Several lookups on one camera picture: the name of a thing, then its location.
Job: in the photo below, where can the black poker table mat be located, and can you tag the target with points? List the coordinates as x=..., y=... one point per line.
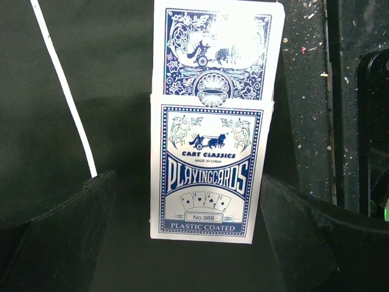
x=105, y=49

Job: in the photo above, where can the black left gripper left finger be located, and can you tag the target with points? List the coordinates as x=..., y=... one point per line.
x=53, y=244

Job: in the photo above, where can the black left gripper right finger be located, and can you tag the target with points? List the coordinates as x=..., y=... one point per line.
x=322, y=247

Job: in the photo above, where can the blue playing card box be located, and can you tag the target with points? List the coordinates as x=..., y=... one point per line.
x=212, y=100

